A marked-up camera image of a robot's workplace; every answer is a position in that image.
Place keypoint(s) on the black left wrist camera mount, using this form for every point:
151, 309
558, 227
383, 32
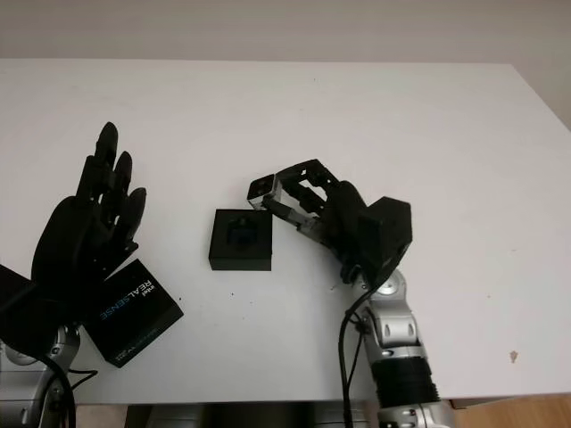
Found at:
27, 307

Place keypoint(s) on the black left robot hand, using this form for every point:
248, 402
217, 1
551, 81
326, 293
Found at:
67, 241

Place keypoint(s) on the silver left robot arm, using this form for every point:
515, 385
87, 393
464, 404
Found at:
27, 392

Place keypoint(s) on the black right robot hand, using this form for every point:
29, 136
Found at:
343, 209

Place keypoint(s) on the black RealSense box lid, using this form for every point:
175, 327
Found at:
138, 312

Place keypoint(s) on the dark grey robot torso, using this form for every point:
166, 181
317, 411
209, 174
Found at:
250, 417

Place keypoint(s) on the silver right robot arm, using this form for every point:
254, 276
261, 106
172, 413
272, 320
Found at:
397, 330

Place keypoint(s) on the small silver depth camera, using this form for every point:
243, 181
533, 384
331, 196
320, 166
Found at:
262, 189

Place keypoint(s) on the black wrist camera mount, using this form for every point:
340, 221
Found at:
27, 307
388, 227

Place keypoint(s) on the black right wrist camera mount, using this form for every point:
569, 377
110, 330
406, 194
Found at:
388, 227

